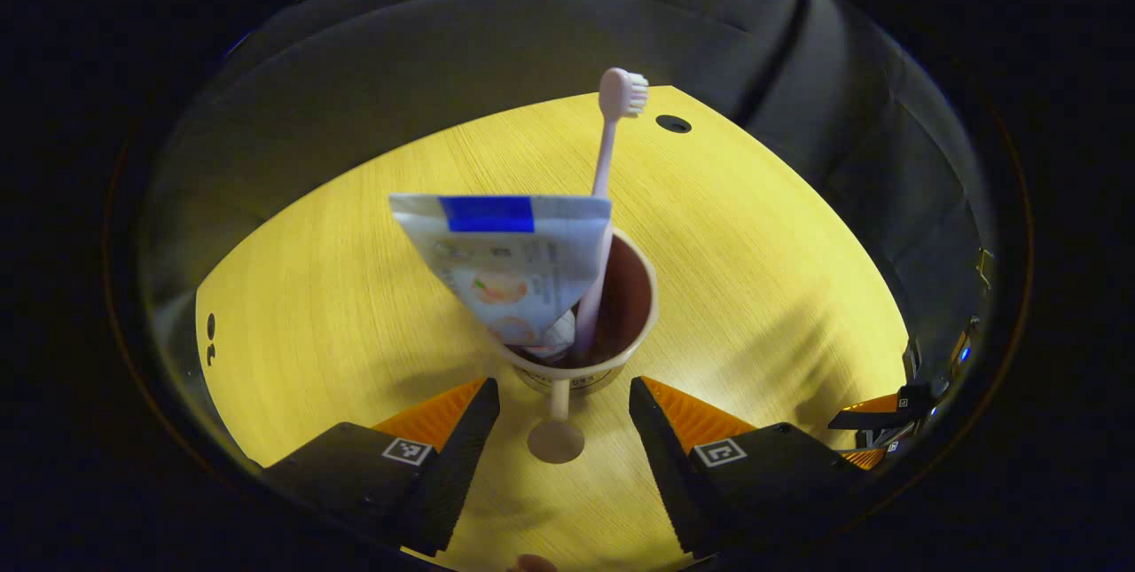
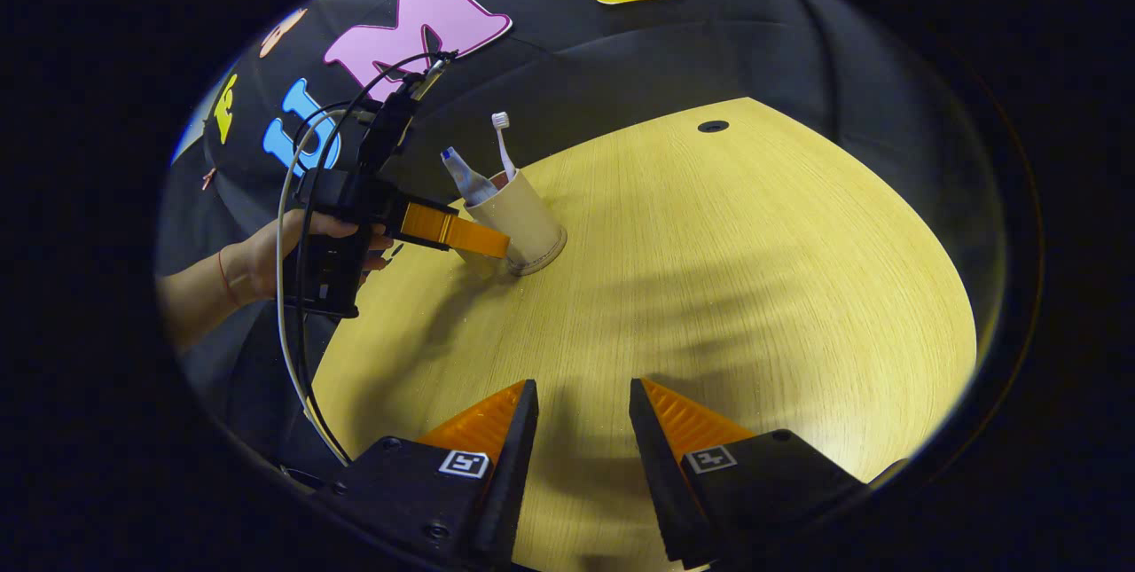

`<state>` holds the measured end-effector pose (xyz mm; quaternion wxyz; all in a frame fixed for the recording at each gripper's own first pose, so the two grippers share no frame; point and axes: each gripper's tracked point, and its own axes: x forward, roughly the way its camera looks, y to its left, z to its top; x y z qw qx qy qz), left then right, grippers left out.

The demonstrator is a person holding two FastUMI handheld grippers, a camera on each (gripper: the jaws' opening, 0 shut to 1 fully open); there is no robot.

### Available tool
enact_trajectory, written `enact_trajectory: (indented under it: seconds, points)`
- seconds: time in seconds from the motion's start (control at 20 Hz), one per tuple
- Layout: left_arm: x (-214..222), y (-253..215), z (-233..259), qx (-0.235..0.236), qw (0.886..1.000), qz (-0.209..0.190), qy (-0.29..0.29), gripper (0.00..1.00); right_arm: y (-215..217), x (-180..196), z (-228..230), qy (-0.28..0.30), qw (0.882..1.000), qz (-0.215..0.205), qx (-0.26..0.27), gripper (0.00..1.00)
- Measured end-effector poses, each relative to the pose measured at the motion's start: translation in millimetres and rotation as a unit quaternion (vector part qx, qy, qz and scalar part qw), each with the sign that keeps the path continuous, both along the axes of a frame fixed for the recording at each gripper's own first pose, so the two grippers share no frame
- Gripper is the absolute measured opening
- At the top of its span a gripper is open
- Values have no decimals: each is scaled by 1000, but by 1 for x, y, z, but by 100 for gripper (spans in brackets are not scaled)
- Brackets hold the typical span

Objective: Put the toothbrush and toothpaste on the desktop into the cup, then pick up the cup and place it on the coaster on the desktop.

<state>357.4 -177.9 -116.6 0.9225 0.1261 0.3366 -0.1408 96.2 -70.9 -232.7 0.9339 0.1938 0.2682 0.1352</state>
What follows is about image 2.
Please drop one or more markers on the wooden desktop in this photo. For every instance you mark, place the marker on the wooden desktop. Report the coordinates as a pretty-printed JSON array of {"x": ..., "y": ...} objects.
[{"x": 709, "y": 270}]

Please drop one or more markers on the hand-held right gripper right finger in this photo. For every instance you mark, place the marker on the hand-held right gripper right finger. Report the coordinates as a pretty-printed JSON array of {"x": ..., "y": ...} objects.
[{"x": 661, "y": 474}]

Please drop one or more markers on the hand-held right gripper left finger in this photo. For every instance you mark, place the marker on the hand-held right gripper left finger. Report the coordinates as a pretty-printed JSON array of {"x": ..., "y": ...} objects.
[{"x": 510, "y": 474}]

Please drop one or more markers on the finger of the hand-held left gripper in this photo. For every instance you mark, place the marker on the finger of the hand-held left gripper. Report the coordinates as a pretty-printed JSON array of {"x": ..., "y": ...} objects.
[{"x": 448, "y": 231}]

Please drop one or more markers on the white toothbrush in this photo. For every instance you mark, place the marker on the white toothbrush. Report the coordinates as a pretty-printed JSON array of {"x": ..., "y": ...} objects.
[{"x": 504, "y": 142}]

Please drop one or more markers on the black backdrop cloth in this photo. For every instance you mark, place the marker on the black backdrop cloth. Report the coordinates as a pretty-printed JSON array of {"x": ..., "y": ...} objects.
[{"x": 621, "y": 49}]

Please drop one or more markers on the single black desk grommet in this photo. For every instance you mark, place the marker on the single black desk grommet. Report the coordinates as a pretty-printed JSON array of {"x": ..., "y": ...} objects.
[{"x": 712, "y": 126}]

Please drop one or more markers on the white toothpaste tube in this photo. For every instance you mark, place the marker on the white toothpaste tube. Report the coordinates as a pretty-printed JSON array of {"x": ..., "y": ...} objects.
[{"x": 465, "y": 175}]

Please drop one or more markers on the beige cup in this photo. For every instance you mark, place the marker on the beige cup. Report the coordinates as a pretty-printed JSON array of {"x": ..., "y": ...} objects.
[{"x": 523, "y": 217}]

